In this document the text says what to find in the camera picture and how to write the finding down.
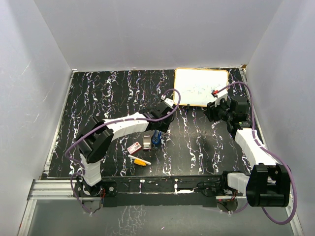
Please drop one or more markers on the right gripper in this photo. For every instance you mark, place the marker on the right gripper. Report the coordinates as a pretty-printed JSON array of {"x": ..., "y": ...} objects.
[{"x": 211, "y": 110}]

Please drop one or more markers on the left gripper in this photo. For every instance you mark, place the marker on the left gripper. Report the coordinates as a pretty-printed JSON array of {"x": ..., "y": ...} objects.
[{"x": 164, "y": 128}]

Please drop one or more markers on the staple tray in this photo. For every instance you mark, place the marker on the staple tray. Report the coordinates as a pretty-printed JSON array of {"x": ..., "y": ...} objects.
[{"x": 147, "y": 142}]

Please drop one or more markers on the red white staple box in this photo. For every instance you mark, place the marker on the red white staple box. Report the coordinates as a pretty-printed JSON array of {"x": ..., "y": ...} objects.
[{"x": 134, "y": 148}]

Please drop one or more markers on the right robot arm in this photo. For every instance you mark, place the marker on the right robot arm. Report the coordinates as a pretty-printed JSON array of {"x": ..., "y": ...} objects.
[{"x": 268, "y": 185}]

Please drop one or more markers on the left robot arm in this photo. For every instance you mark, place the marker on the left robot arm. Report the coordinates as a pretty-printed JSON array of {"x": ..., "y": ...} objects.
[{"x": 96, "y": 138}]

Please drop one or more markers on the white marker pen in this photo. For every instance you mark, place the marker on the white marker pen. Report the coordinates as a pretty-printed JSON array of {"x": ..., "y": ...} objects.
[{"x": 133, "y": 157}]

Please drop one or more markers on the yellow marker cap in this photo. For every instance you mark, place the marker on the yellow marker cap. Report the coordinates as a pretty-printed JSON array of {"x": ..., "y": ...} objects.
[{"x": 140, "y": 163}]

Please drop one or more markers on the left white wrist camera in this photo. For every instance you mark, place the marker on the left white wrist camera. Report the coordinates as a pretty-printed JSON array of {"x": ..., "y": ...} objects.
[{"x": 167, "y": 101}]

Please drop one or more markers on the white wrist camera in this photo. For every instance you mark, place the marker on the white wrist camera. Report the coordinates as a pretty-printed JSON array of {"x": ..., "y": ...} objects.
[
  {"x": 167, "y": 101},
  {"x": 218, "y": 95}
]

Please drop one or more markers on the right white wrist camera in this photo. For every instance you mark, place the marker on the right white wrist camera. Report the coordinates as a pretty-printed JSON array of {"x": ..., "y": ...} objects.
[{"x": 218, "y": 95}]

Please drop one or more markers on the small whiteboard orange frame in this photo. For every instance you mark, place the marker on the small whiteboard orange frame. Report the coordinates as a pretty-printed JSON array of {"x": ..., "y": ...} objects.
[{"x": 196, "y": 85}]

